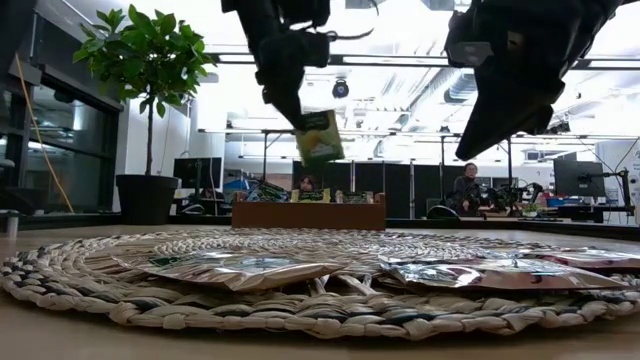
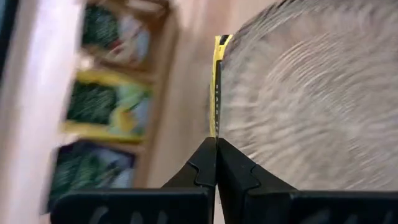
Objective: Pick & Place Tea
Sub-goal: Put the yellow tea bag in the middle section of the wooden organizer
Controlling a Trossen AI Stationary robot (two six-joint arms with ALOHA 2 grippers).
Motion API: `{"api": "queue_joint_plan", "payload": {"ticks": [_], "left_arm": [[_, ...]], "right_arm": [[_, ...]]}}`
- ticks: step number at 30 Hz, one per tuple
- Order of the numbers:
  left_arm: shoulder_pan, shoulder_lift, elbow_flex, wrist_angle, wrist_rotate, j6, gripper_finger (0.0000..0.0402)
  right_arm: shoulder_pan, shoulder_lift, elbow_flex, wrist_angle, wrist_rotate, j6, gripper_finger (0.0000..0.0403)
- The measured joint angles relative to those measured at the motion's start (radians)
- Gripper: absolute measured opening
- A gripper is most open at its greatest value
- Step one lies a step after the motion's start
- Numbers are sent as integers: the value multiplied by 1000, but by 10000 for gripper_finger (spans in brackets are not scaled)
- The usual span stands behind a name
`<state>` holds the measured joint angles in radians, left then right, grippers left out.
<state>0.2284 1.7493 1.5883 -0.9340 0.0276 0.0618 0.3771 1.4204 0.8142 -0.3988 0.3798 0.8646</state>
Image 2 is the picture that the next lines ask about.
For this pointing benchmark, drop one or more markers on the black aluminium table frame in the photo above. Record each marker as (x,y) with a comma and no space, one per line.
(4,31)

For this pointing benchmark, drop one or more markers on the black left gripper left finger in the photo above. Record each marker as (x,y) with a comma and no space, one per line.
(140,205)

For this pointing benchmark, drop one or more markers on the yellow lemon lime tea packet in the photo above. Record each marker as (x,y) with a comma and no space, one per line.
(214,93)
(105,105)

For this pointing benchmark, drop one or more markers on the wooden three-compartment box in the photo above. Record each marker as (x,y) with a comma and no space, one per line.
(163,62)

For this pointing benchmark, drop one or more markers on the purple blackcurrant tea packet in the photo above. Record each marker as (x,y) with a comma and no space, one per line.
(90,168)

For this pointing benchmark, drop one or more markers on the round woven straw mat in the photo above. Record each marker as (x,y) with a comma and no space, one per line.
(311,93)

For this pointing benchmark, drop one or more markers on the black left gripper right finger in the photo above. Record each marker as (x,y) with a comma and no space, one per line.
(280,205)

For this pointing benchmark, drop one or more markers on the green tea packets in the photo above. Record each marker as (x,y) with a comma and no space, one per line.
(118,34)

